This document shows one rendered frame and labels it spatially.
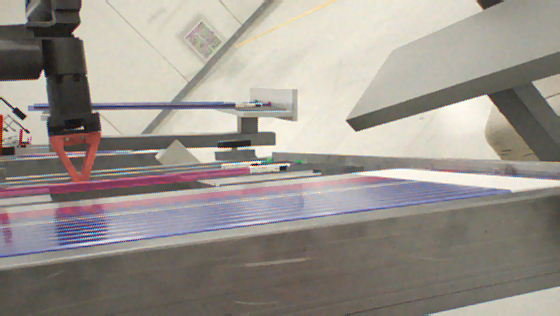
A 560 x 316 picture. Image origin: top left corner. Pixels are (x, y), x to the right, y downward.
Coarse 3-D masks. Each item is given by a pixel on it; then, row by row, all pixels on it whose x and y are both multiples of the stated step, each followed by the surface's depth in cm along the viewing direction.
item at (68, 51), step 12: (36, 36) 79; (48, 36) 81; (60, 36) 82; (72, 36) 83; (48, 48) 79; (60, 48) 79; (72, 48) 80; (84, 48) 83; (48, 60) 80; (60, 60) 79; (72, 60) 80; (84, 60) 82; (48, 72) 80; (60, 72) 80; (72, 72) 80; (84, 72) 82
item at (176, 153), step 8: (176, 144) 126; (160, 152) 129; (168, 152) 126; (176, 152) 126; (184, 152) 127; (160, 160) 125; (168, 160) 126; (176, 160) 126; (184, 160) 127; (192, 160) 127
